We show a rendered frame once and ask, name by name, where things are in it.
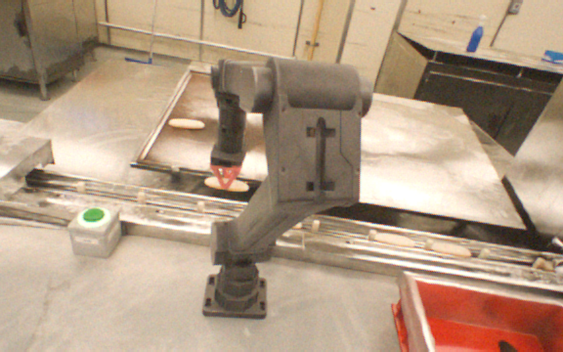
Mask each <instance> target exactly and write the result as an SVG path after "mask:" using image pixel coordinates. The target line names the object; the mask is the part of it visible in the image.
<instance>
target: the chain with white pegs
mask: <svg viewBox="0 0 563 352"><path fill-rule="evenodd" d="M21 180H22V183H24V184H29V185H35V186H42V187H48V188H53V189H59V190H65V191H71V192H77V193H82V194H88V193H86V191H85V183H84V182H79V183H78V184H77V190H78V191H74V190H67V189H62V188H56V187H49V186H44V185H38V184H32V183H26V182H25V179H24V177H23V178H22V179H21ZM88 195H94V196H100V197H106V198H115V197H109V196H103V195H96V194H90V193H89V194H88ZM117 199H122V200H129V201H135V202H140V203H146V204H158V205H163V204H160V203H148V202H146V197H145V193H142V192H139V193H138V201H136V200H131V199H125V198H117ZM163 206H169V207H176V208H182V209H188V210H192V211H198V212H204V213H210V214H216V213H213V212H207V211H206V212H205V211H203V206H204V201H198V203H197V210H194V209H189V208H184V207H178V206H172V205H166V204H164V205H163ZM216 215H223V216H228V217H234V218H237V217H236V216H230V215H224V214H219V213H217V214H216ZM319 226H320V221H314V223H313V227H312V229H311V228H309V230H315V231H321V232H326V233H332V234H337V235H343V236H349V235H346V234H340V233H339V234H338V233H334V232H328V231H323V230H318V229H319ZM376 234H377V232H376V231H373V230H370V232H369V234H368V237H367V238H363V237H357V236H352V235H350V236H349V237H355V238H361V239H367V240H373V241H375V236H376ZM433 244H434V242H433V240H430V239H427V241H426V243H425V245H424V247H419V246H414V247H419V248H425V249H431V250H433V249H432V246H433ZM489 253H490V252H489V250H488V249H487V248H483V250H482V252H481V253H480V255H479V256H474V255H470V256H472V257H478V258H484V259H490V260H496V261H501V262H507V263H513V264H519V265H525V266H531V267H537V268H542V265H543V264H544V263H545V261H544V259H543V258H540V257H538V259H537V260H536V261H535V262H534V264H533V265H528V264H521V263H515V262H508V261H503V260H497V259H492V258H487V256H488V255H489Z"/></svg>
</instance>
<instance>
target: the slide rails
mask: <svg viewBox="0 0 563 352"><path fill-rule="evenodd" d="M24 179H25V180H29V181H35V182H41V183H47V184H52V185H58V186H64V187H70V188H76V189H77V184H78V183H79V182H77V181H71V180H66V179H54V178H49V177H43V176H37V175H31V174H26V175H25V176H24ZM22 185H23V186H27V187H33V188H39V189H45V190H50V191H56V192H62V193H68V194H75V195H81V196H85V197H91V198H102V199H108V200H115V201H121V202H126V203H132V204H143V205H149V206H156V207H161V208H167V209H173V210H179V211H185V212H190V213H195V214H202V215H208V216H214V217H220V218H225V219H231V220H233V219H234V217H228V216H223V215H216V214H210V213H204V212H198V211H192V210H188V209H182V208H176V207H169V206H163V205H158V204H146V203H140V202H135V201H129V200H122V199H117V198H106V197H100V196H94V195H88V194H82V193H77V192H71V191H65V190H59V189H53V188H48V187H42V186H35V185H29V184H24V183H22ZM85 190H87V191H93V192H99V193H105V194H111V195H117V196H123V197H129V198H138V193H139V192H135V191H129V190H123V189H118V188H113V187H107V186H101V185H95V184H88V183H85ZM145 197H146V200H151V201H157V202H162V203H167V202H168V203H174V204H181V205H186V206H192V207H197V203H198V200H197V201H193V200H187V199H181V198H171V197H165V196H159V195H153V194H147V193H145ZM203 209H209V210H215V211H221V212H226V213H233V214H238V215H240V214H241V213H242V211H243V210H244V208H239V207H233V206H227V205H222V204H216V203H210V202H205V203H204V206H203ZM300 223H301V225H307V226H313V223H314V220H308V219H305V220H303V221H302V222H300ZM319 228H324V229H330V230H336V231H342V232H348V233H353V234H359V235H365V236H368V234H369V232H370V230H366V229H359V228H353V227H348V226H342V225H336V224H330V223H325V222H320V226H319ZM295 230H300V231H306V232H312V233H318V234H324V235H330V236H336V237H341V238H347V239H353V240H358V241H365V242H376V243H381V242H378V241H373V240H367V239H361V238H355V237H349V236H343V235H337V234H332V233H326V232H321V231H315V230H309V229H302V228H298V229H295ZM388 234H393V233H388ZM393 235H399V234H393ZM399 236H404V237H406V238H409V239H411V240H412V241H413V242H414V243H417V244H423V245H425V243H426V241H427V239H424V238H418V237H412V236H406V235H399ZM433 242H441V241H434V240H433ZM444 243H451V244H455V245H459V246H463V247H465V248H467V249H468V250H469V251H470V253H476V254H480V253H481V252H482V250H483V248H482V247H476V246H470V245H464V244H458V243H452V242H444ZM406 248H411V249H417V250H423V251H429V252H435V253H438V252H436V251H435V250H431V249H425V248H419V247H406ZM489 252H490V253H489V255H488V256H493V257H499V258H505V259H511V260H517V261H523V262H529V263H534V262H535V261H536V260H537V259H538V258H537V257H534V256H529V255H523V254H517V253H511V252H504V251H498V250H492V249H489ZM464 258H470V259H476V260H482V261H487V262H494V263H499V264H505V265H511V266H517V267H523V268H529V269H535V270H541V271H546V272H550V271H547V270H545V269H543V268H537V267H531V266H525V265H519V264H513V263H507V262H501V261H496V260H490V259H484V258H478V257H472V256H468V257H464Z"/></svg>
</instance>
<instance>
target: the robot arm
mask: <svg viewBox="0 0 563 352"><path fill-rule="evenodd" d="M210 83H211V88H212V89H213V92H214V97H215V98H216V102H217V106H218V109H219V121H218V123H219V124H218V134H217V141H216V144H215V146H214V148H213V150H212V151H211V154H210V159H209V160H210V161H209V166H210V168H211V170H212V172H213V173H214V175H216V177H217V179H218V181H219V183H220V185H221V187H222V189H225V190H228V189H229V187H230V186H231V184H232V183H233V181H234V180H235V179H236V178H237V176H238V175H239V174H240V172H241V171H242V167H243V163H244V159H245V157H246V154H247V144H248V138H245V130H246V129H245V128H246V123H247V114H248V113H252V114H262V120H263V130H264V140H265V150H266V158H267V168H268V176H267V177H266V178H265V180H264V181H263V182H262V184H261V185H260V187H259V188H258V190H257V191H256V192H255V194H254V195H253V197H252V198H251V199H250V201H249V203H248V204H247V206H246V207H245V209H244V210H243V211H242V213H241V214H240V216H239V217H237V218H234V219H233V220H231V221H228V222H212V223H211V228H210V250H211V260H212V264H213V266H215V265H221V267H220V269H219V273H217V274H210V275H209V276H208V277H207V282H206V288H205V293H204V298H203V305H202V314H203V316H205V317H217V318H235V319H250V320H264V319H266V317H267V313H268V284H267V280H266V279H265V278H260V277H259V270H258V269H257V266H256V264H255V263H262V262H264V261H270V260H271V259H272V256H273V248H274V247H275V246H277V242H276V239H277V238H278V237H280V236H281V235H283V234H284V233H285V232H287V231H288V230H290V229H291V228H293V227H294V226H296V224H298V223H299V222H302V221H303V220H305V219H306V218H308V217H309V216H311V215H313V214H315V213H317V212H320V211H323V210H326V209H328V208H331V207H333V206H337V205H342V206H350V205H351V204H353V203H355V202H356V201H358V200H360V197H361V144H362V118H364V117H365V116H366V115H368V112H369V109H370V107H371V103H372V97H373V90H372V83H371V82H370V80H369V78H368V77H366V76H361V75H359V71H358V70H357V68H356V67H355V66H353V65H349V64H330V63H320V62H310V61H300V60H291V59H281V58H270V59H269V60H268V61H235V60H223V59H219V60H218V63H217V66H211V76H210ZM312 128H314V138H310V132H311V129H312ZM219 169H222V170H223V173H224V175H225V178H228V179H229V180H228V181H227V183H225V182H224V179H223V176H222V175H221V172H220V170H219ZM228 171H231V172H230V173H228Z"/></svg>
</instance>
